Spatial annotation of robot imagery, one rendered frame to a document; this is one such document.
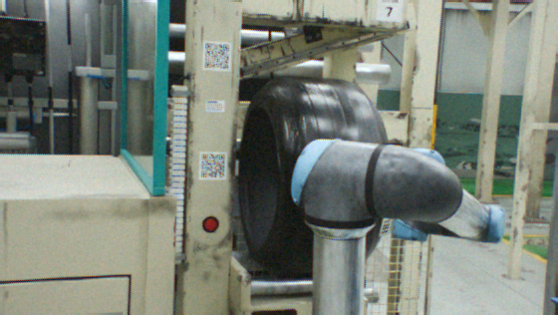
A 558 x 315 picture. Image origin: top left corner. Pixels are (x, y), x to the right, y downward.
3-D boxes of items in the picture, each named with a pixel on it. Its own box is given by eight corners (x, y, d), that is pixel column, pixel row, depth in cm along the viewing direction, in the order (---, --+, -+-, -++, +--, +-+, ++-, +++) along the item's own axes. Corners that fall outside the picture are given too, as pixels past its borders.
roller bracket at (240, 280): (239, 313, 180) (241, 275, 179) (207, 270, 218) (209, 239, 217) (251, 312, 181) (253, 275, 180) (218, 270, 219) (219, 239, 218)
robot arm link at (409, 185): (453, 143, 100) (510, 200, 142) (381, 137, 105) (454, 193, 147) (440, 222, 98) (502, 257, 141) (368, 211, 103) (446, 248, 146)
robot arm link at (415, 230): (438, 245, 140) (444, 191, 140) (385, 236, 145) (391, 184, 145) (448, 244, 147) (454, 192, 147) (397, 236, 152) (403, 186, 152)
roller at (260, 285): (240, 286, 189) (243, 299, 186) (243, 274, 186) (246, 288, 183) (358, 281, 200) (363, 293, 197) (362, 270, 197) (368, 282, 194)
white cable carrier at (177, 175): (168, 264, 186) (174, 85, 180) (165, 259, 190) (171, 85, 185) (184, 263, 187) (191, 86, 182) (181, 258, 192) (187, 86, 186)
